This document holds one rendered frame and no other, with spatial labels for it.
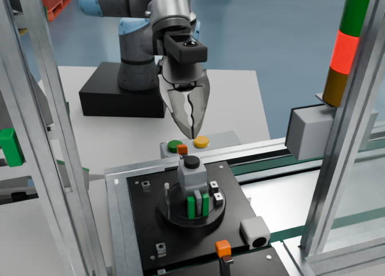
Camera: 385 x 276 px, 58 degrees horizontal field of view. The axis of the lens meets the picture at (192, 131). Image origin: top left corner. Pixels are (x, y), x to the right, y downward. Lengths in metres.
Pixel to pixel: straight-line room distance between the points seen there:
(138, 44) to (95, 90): 0.22
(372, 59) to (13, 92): 0.39
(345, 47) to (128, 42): 0.80
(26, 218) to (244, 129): 0.69
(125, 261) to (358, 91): 0.48
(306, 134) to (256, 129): 0.65
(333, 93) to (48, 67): 0.38
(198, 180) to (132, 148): 0.46
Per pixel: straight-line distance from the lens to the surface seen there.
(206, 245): 0.68
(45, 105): 0.52
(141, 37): 1.15
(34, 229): 0.92
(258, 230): 0.68
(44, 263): 0.85
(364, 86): 0.49
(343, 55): 0.50
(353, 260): 0.80
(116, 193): 0.80
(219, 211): 0.70
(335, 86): 0.51
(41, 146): 0.33
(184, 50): 0.54
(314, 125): 0.52
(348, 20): 0.49
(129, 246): 0.70
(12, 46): 0.28
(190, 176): 0.64
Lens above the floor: 1.51
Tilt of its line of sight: 35 degrees down
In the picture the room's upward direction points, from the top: straight up
